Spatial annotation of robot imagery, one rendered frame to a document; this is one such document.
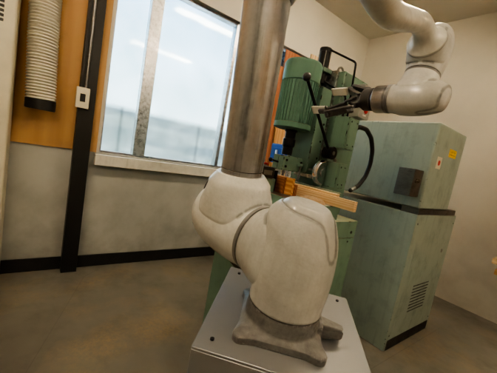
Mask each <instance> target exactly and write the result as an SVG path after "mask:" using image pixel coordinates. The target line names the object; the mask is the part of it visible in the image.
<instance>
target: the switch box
mask: <svg viewBox="0 0 497 373"><path fill-rule="evenodd" d="M358 85H360V86H363V87H369V86H368V85H367V84H358ZM369 112H370V111H368V113H367V114H365V113H364V111H363V110H362V109H361V108H359V107H358V108H354V112H353V113H349V115H348V116H349V117H352V118H355V119H357V120H359V121H367V120H368V116H369ZM363 114H364V115H365V116H363Z"/></svg>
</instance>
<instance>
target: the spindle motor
mask: <svg viewBox="0 0 497 373"><path fill-rule="evenodd" d="M304 73H310V74H311V79H310V82H311V87H312V90H313V93H314V97H315V100H317V93H318V90H319V85H320V79H321V75H322V64H321V63H320V62H319V61H317V60H315V59H312V58H306V57H292V58H289V59H288V60H287V61H286V63H285V67H284V72H283V79H282V84H281V88H280V95H279V99H278V104H277V111H276V115H275V119H274V126H275V127H277V128H279V129H282V130H285V129H291V130H297V132H310V130H311V123H312V119H313V115H314V114H313V111H312V109H311V107H312V106H313V102H312V99H311V95H310V92H309V89H308V85H307V82H306V81H304V80H303V79H302V76H303V74H304Z"/></svg>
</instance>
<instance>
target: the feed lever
mask: <svg viewBox="0 0 497 373"><path fill-rule="evenodd" d="M302 79H303V80H304V81H306V82H307V85H308V89H309V92H310V95H311V99H312V102H313V105H314V106H317V103H316V100H315V97H314V93H313V90H312V87H311V82H310V79H311V74H310V73H304V74H303V76H302ZM317 119H318V122H319V126H320V129H321V132H322V136H323V139H324V142H325V147H323V149H322V157H323V158H327V159H331V160H333V161H334V162H336V161H337V159H336V156H337V148H336V147H330V146H329V145H328V141H327V138H326V135H325V130H324V128H323V125H322V120H321V118H320V114H317Z"/></svg>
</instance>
